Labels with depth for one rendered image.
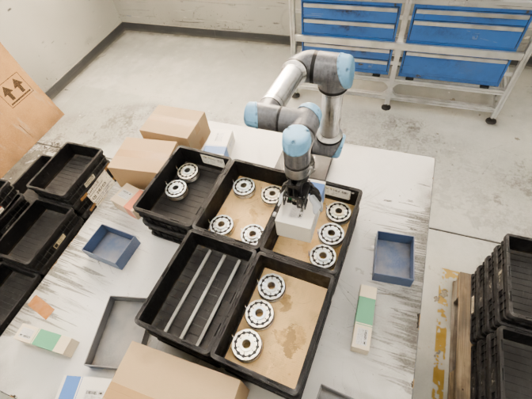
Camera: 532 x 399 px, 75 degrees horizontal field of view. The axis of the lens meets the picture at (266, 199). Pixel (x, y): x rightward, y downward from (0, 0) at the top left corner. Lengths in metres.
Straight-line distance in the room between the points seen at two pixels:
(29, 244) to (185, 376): 1.58
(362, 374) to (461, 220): 1.55
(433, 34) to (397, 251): 1.82
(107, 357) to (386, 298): 1.12
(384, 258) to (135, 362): 1.03
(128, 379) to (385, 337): 0.90
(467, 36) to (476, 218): 1.26
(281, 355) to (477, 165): 2.23
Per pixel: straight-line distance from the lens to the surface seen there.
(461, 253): 2.54
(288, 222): 1.13
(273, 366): 1.28
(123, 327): 1.61
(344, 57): 1.33
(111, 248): 1.82
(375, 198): 1.75
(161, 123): 2.04
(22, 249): 2.57
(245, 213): 1.54
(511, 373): 1.93
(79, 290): 1.79
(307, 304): 1.33
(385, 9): 2.90
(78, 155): 2.72
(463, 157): 3.07
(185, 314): 1.39
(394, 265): 1.57
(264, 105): 1.03
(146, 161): 1.86
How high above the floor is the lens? 2.08
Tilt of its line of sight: 53 degrees down
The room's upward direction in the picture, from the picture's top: 10 degrees counter-clockwise
